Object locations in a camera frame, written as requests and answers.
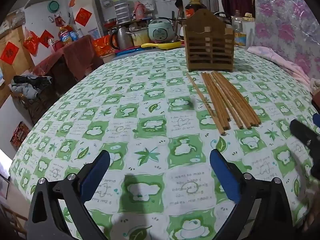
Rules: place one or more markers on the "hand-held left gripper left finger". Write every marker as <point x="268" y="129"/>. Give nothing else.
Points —
<point x="96" y="175"/>

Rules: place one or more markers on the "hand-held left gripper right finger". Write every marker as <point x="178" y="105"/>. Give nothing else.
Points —
<point x="223" y="175"/>

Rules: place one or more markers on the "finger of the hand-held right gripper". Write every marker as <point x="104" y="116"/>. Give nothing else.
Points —
<point x="303" y="132"/>
<point x="317" y="122"/>

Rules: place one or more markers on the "pile of wooden chopsticks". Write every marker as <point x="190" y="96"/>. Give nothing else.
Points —
<point x="232" y="100"/>

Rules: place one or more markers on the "slender wooden chopstick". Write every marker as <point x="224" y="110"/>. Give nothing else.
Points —
<point x="197" y="90"/>

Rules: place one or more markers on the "slatted wooden chopstick holder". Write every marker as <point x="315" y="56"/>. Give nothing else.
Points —
<point x="200" y="21"/>

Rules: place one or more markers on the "beige cloth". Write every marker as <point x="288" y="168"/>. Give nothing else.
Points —
<point x="315" y="86"/>

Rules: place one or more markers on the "pink blanket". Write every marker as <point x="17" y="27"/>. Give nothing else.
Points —
<point x="280" y="62"/>

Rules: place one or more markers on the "green and white printed tablecloth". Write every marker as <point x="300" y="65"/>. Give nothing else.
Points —
<point x="150" y="130"/>

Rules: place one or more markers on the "red cardboard box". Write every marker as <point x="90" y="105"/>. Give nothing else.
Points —
<point x="20" y="135"/>

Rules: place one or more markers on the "pile of clothes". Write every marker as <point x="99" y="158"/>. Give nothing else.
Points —
<point x="30" y="85"/>

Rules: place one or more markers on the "clear plastic bottle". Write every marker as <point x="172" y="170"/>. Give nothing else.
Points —
<point x="238" y="30"/>

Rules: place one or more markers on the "brown wooden door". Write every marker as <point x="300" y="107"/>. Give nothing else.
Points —
<point x="15" y="80"/>

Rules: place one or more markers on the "blue and pink plastic stand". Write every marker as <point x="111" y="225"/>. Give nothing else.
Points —
<point x="130" y="50"/>

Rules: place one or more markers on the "red gift box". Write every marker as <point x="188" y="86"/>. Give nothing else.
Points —
<point x="102" y="46"/>

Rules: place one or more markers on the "metal kettle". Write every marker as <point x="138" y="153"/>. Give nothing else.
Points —
<point x="123" y="38"/>

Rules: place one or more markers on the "blue labelled bottle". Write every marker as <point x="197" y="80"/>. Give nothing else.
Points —
<point x="74" y="36"/>

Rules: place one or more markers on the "yellow frying pan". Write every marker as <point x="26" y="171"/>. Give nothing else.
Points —
<point x="162" y="45"/>

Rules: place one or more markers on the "orange cooking oil bottle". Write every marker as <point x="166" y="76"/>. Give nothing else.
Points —
<point x="65" y="33"/>

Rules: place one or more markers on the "red diamond paper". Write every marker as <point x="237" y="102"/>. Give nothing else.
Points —
<point x="9" y="53"/>
<point x="83" y="17"/>
<point x="46" y="38"/>

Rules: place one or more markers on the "red hanging decoration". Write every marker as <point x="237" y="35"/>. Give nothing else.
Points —
<point x="31" y="41"/>

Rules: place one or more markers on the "red basin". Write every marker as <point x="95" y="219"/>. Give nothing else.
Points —
<point x="110" y="23"/>

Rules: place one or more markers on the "light green rice cooker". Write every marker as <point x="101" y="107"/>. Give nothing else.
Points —
<point x="160" y="31"/>

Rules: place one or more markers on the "white refrigerator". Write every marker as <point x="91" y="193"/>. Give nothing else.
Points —
<point x="96" y="17"/>

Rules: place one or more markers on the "stacked steamer container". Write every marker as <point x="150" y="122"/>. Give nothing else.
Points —
<point x="121" y="11"/>

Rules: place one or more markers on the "dark sauce bottle yellow cap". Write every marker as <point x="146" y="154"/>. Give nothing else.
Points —
<point x="195" y="6"/>

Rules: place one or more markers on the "pink thermos jug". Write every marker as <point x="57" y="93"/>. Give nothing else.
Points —
<point x="140" y="11"/>

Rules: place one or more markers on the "green round plate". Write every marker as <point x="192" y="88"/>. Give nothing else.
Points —
<point x="53" y="6"/>

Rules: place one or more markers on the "floral foil wall covering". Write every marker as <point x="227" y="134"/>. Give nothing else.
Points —
<point x="282" y="17"/>

